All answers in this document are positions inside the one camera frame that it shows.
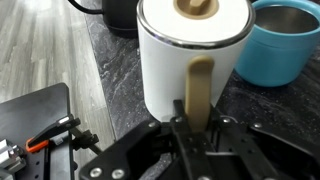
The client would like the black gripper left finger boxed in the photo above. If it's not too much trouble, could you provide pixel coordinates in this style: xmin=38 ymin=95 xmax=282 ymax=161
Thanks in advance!
xmin=79 ymin=98 xmax=216 ymax=180

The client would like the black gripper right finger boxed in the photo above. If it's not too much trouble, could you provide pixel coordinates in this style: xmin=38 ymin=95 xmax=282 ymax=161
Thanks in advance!
xmin=205 ymin=104 xmax=320 ymax=180

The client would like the white jar with tan handle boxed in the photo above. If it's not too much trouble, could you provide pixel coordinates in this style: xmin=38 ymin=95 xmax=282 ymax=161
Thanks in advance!
xmin=135 ymin=0 xmax=257 ymax=134

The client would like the black gooseneck kettle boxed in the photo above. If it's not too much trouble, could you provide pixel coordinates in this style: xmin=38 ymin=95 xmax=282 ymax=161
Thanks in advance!
xmin=68 ymin=0 xmax=142 ymax=39

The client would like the orange black clamp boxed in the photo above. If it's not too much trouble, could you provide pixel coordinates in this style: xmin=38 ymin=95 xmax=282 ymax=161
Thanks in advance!
xmin=25 ymin=114 xmax=102 ymax=157

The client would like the blue metal mug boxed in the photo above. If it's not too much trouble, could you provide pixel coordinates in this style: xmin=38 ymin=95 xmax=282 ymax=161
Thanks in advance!
xmin=234 ymin=0 xmax=320 ymax=88

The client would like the black perforated robot table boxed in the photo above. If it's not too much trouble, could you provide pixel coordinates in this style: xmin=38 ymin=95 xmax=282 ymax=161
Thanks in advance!
xmin=0 ymin=82 xmax=79 ymax=180

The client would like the small aluminium bracket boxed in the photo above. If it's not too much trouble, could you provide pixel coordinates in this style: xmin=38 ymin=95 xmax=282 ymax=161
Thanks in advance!
xmin=0 ymin=139 xmax=28 ymax=176

